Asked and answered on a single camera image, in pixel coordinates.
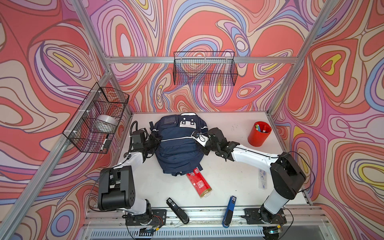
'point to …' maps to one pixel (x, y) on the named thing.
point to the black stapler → (180, 213)
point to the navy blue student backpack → (177, 152)
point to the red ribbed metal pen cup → (259, 133)
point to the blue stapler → (229, 212)
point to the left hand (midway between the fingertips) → (163, 135)
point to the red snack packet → (200, 183)
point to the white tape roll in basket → (105, 123)
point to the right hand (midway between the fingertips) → (199, 143)
